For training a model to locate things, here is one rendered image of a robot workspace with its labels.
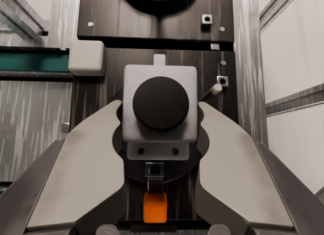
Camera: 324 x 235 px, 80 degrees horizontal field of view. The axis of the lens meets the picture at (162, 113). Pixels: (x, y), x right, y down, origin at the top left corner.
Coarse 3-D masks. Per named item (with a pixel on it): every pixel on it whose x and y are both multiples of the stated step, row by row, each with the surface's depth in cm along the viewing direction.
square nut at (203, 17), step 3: (204, 15) 29; (207, 15) 29; (210, 15) 29; (201, 18) 30; (204, 18) 30; (207, 18) 30; (210, 18) 29; (201, 21) 30; (204, 21) 29; (207, 21) 30; (210, 21) 29; (201, 24) 30; (204, 24) 29; (207, 24) 29; (210, 24) 29; (201, 27) 30; (204, 27) 30; (207, 27) 30; (210, 27) 30
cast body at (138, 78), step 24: (144, 72) 11; (168, 72) 11; (192, 72) 12; (144, 96) 10; (168, 96) 10; (192, 96) 11; (144, 120) 10; (168, 120) 10; (192, 120) 11; (144, 144) 14; (168, 144) 14
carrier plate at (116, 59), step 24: (120, 48) 29; (120, 72) 28; (216, 72) 29; (72, 96) 28; (96, 96) 28; (216, 96) 28; (72, 120) 27; (192, 168) 27; (144, 192) 26; (168, 192) 26; (192, 192) 26; (168, 216) 26; (192, 216) 26
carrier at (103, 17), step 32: (96, 0) 30; (128, 0) 30; (160, 0) 28; (192, 0) 31; (224, 0) 31; (96, 32) 29; (128, 32) 29; (160, 32) 30; (192, 32) 30; (224, 32) 30
